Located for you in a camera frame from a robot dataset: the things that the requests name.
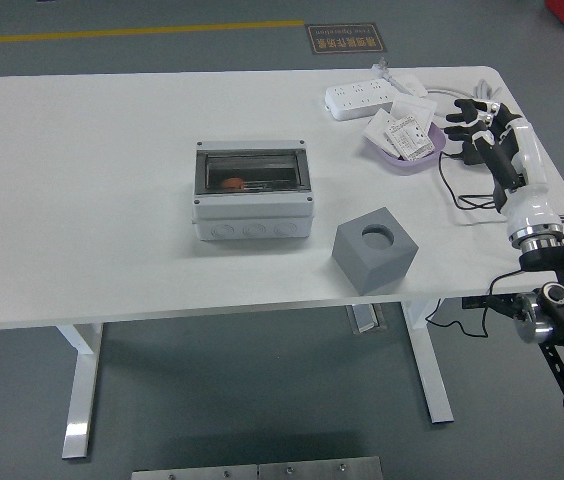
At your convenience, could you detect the white power cord with plug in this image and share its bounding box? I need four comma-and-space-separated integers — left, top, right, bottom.
370, 57, 507, 121

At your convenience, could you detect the grey metal plate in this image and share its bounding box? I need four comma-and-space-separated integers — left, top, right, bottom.
130, 464, 259, 480
257, 455, 383, 480

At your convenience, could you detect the black power adapter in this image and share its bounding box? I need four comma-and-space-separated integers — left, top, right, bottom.
454, 148, 486, 167

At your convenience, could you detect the brown floor sign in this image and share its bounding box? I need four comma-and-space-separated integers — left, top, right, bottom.
305, 22, 388, 55

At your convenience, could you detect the white square switch panel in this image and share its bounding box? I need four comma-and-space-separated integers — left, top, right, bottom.
391, 97, 438, 129

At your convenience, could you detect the smoky transparent box lid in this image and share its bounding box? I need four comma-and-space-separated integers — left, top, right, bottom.
195, 147, 311, 195

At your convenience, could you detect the thin black cord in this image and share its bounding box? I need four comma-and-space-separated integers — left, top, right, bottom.
425, 151, 528, 340

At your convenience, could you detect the small white rectangular device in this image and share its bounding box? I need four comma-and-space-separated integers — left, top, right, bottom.
395, 73, 428, 97

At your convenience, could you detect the packaged socket with label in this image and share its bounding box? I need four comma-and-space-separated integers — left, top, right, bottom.
384, 115, 436, 162

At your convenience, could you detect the grey plastic junction box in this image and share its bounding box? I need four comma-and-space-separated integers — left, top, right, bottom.
190, 139, 316, 242

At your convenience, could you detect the white table leg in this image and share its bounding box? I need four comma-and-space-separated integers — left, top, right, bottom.
55, 322, 104, 460
401, 298, 456, 425

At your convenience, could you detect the grey cube holder block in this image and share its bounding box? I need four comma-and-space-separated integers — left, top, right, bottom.
331, 205, 419, 296

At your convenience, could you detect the white power strip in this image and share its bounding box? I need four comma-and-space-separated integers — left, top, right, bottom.
324, 77, 396, 121

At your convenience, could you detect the white and black robot right hand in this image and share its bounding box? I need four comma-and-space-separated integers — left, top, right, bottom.
444, 97, 563, 241

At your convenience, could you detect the white wall socket panel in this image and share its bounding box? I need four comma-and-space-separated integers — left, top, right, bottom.
364, 108, 397, 151

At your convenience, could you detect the purple plastic tray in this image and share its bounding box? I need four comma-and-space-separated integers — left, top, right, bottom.
367, 122, 448, 176

